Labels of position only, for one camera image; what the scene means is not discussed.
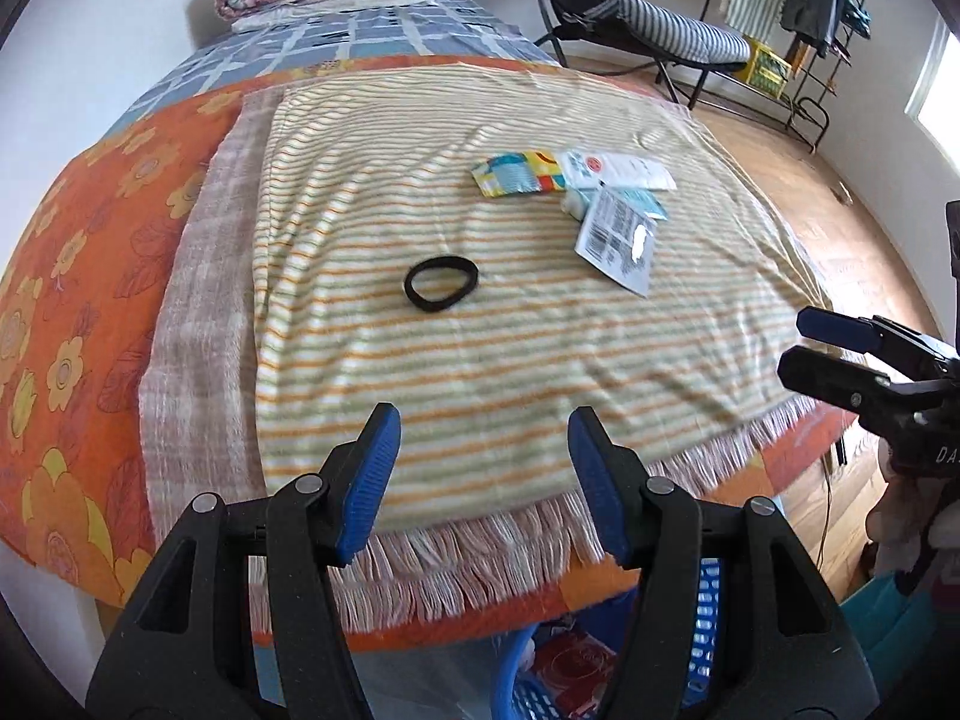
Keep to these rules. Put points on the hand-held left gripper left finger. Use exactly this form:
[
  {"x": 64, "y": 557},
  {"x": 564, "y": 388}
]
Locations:
[{"x": 367, "y": 487}]

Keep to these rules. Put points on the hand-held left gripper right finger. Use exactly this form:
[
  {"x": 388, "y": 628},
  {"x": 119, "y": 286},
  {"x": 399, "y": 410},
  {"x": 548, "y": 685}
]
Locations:
[{"x": 596, "y": 480}]

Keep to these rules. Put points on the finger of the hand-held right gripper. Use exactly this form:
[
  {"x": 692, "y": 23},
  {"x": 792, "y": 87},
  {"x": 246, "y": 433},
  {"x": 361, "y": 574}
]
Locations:
[
  {"x": 829, "y": 324},
  {"x": 825, "y": 375}
]

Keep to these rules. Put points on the red snack bag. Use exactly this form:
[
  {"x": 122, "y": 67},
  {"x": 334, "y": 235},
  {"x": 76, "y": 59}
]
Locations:
[{"x": 577, "y": 667}]

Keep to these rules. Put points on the blue plastic basket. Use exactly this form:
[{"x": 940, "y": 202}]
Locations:
[{"x": 504, "y": 679}]

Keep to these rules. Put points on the small brown floor object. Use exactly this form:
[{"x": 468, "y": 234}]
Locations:
[{"x": 844, "y": 195}]

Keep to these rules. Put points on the yellow striped blanket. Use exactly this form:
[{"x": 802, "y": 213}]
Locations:
[{"x": 450, "y": 375}]

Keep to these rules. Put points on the teal plastic tub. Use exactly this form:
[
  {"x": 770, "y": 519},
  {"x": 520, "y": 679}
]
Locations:
[{"x": 885, "y": 630}]

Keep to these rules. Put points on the teal sachet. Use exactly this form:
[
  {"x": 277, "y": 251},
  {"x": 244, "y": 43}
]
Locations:
[{"x": 649, "y": 204}]

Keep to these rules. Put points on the white barcode sachet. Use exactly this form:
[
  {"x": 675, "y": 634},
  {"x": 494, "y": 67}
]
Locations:
[{"x": 611, "y": 240}]

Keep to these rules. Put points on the beige plaid fringed blanket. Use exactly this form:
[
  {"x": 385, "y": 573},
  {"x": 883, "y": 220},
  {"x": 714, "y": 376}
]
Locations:
[{"x": 195, "y": 315}]

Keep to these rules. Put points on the white packet with red dot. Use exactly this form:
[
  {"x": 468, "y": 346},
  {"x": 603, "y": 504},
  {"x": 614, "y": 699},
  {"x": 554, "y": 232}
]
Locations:
[{"x": 630, "y": 171}]

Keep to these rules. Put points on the yellow plastic crate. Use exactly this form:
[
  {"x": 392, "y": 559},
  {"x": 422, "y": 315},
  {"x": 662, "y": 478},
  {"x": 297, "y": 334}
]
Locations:
[{"x": 769, "y": 67}]

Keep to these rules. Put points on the window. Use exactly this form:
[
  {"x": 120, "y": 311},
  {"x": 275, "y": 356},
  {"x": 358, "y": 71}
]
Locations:
[{"x": 937, "y": 82}]

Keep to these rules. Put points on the small white wrapper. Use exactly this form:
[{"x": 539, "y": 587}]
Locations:
[{"x": 576, "y": 204}]

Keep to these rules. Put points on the teal hanging garment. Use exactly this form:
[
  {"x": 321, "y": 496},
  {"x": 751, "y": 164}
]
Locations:
[{"x": 856, "y": 15}]

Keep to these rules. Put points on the colourful patterned packet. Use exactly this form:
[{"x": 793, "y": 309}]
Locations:
[{"x": 517, "y": 172}]

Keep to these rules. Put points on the dark hanging jacket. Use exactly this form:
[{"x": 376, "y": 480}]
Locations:
[{"x": 810, "y": 0}]

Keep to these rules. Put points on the striped cushion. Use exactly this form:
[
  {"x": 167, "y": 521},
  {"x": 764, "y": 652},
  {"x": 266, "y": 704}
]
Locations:
[{"x": 675, "y": 30}]

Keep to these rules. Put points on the orange floral blanket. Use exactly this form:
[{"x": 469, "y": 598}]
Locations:
[{"x": 75, "y": 240}]

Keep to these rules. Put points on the blue plaid bedsheet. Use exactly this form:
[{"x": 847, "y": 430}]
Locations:
[{"x": 337, "y": 30}]

